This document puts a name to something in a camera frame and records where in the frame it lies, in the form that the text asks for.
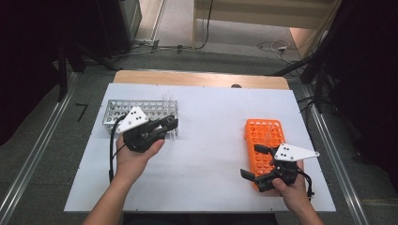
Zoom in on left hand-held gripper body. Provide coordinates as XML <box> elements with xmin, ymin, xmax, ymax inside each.
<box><xmin>115</xmin><ymin>105</ymin><xmax>167</xmax><ymax>154</ymax></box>

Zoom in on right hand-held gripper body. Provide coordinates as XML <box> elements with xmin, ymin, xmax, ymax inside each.
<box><xmin>253</xmin><ymin>142</ymin><xmax>321</xmax><ymax>193</ymax></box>

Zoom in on orange test tube rack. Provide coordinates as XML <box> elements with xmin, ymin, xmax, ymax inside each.
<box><xmin>243</xmin><ymin>118</ymin><xmax>287</xmax><ymax>191</ymax></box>

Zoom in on metal test tube rack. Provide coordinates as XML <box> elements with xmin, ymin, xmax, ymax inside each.
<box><xmin>102</xmin><ymin>98</ymin><xmax>179</xmax><ymax>137</ymax></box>

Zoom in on person's right hand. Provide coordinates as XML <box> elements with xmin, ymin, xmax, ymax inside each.
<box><xmin>271</xmin><ymin>160</ymin><xmax>314</xmax><ymax>214</ymax></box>

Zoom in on person's left hand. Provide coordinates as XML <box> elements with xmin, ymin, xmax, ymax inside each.
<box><xmin>115</xmin><ymin>134</ymin><xmax>166</xmax><ymax>186</ymax></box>

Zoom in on white table board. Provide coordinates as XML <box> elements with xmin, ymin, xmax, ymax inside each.
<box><xmin>64</xmin><ymin>82</ymin><xmax>336</xmax><ymax>214</ymax></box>

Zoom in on wooden table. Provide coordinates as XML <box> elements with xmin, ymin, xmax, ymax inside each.
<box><xmin>113</xmin><ymin>69</ymin><xmax>290</xmax><ymax>91</ymax></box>

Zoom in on black metal stand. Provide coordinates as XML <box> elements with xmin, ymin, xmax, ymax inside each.
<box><xmin>271</xmin><ymin>46</ymin><xmax>334</xmax><ymax>114</ymax></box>
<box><xmin>56</xmin><ymin>41</ymin><xmax>118</xmax><ymax>102</ymax></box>

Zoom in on dark grey cabinet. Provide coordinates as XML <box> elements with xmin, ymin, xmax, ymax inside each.
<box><xmin>93</xmin><ymin>0</ymin><xmax>143</xmax><ymax>59</ymax></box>

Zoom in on metal floor strip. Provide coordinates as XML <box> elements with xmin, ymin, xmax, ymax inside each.
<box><xmin>149</xmin><ymin>0</ymin><xmax>167</xmax><ymax>41</ymax></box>

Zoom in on dark curtain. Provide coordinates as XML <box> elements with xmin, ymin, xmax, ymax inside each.
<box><xmin>0</xmin><ymin>0</ymin><xmax>101</xmax><ymax>148</ymax></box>
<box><xmin>313</xmin><ymin>0</ymin><xmax>398</xmax><ymax>182</ymax></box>

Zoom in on light wooden shelf unit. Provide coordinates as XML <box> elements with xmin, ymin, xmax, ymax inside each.
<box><xmin>191</xmin><ymin>0</ymin><xmax>343</xmax><ymax>60</ymax></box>

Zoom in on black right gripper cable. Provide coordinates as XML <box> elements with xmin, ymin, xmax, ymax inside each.
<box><xmin>297</xmin><ymin>168</ymin><xmax>315</xmax><ymax>201</ymax></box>

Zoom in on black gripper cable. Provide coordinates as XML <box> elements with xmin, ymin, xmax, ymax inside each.
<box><xmin>107</xmin><ymin>114</ymin><xmax>127</xmax><ymax>185</ymax></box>
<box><xmin>297</xmin><ymin>168</ymin><xmax>315</xmax><ymax>201</ymax></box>

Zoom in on metal floor rail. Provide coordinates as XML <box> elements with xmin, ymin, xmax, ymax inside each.
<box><xmin>0</xmin><ymin>71</ymin><xmax>80</xmax><ymax>225</ymax></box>
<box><xmin>300</xmin><ymin>83</ymin><xmax>371</xmax><ymax>225</ymax></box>

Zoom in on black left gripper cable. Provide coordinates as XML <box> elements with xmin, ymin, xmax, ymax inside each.
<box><xmin>107</xmin><ymin>114</ymin><xmax>127</xmax><ymax>185</ymax></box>

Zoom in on grey floor cable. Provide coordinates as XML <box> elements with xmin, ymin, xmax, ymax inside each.
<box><xmin>114</xmin><ymin>41</ymin><xmax>192</xmax><ymax>60</ymax></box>

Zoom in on black hanging cable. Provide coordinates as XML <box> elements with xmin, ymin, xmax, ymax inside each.
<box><xmin>179</xmin><ymin>0</ymin><xmax>215</xmax><ymax>51</ymax></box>

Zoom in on white floor cable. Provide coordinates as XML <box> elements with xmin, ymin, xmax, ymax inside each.
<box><xmin>256</xmin><ymin>39</ymin><xmax>303</xmax><ymax>65</ymax></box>

